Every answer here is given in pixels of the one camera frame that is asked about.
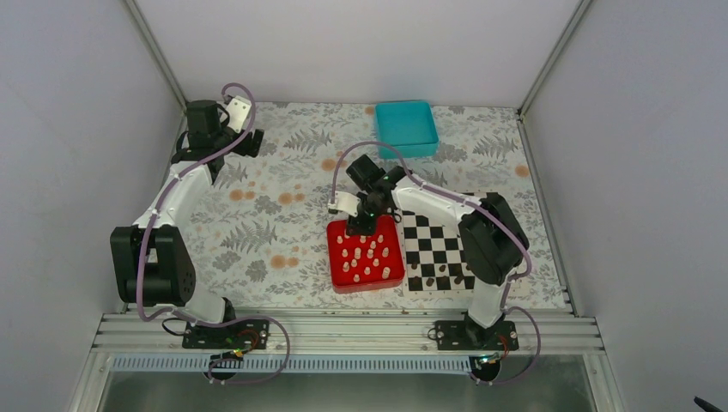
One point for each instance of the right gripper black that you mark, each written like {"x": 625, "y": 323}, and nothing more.
{"x": 360, "y": 228}

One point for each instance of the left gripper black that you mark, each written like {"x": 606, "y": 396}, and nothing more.
{"x": 244, "y": 149}

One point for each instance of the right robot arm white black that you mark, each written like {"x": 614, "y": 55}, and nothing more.
{"x": 493, "y": 241}

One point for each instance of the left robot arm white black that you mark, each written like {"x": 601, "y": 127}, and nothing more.
{"x": 152, "y": 264}

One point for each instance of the red tray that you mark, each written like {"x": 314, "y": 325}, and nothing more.
{"x": 367, "y": 256}

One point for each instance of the black white chessboard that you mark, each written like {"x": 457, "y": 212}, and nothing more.
{"x": 431, "y": 244}

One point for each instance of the teal bin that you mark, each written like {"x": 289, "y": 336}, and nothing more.
{"x": 408, "y": 126}

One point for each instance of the floral table mat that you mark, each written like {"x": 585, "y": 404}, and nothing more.
{"x": 329, "y": 217}

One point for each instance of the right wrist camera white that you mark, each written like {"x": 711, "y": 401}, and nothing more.
{"x": 344, "y": 202}

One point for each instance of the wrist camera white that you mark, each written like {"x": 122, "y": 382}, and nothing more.
{"x": 238, "y": 110}
{"x": 344, "y": 202}

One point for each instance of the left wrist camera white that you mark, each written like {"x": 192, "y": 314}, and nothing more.
{"x": 238, "y": 110}

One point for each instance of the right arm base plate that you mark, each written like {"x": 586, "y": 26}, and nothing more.
{"x": 458, "y": 335}

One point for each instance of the grey cable duct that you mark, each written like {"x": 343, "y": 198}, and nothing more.
{"x": 295, "y": 363}

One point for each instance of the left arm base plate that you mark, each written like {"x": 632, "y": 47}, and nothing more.
{"x": 247, "y": 335}

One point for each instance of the aluminium rail frame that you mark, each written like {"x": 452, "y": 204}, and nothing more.
{"x": 351, "y": 332}

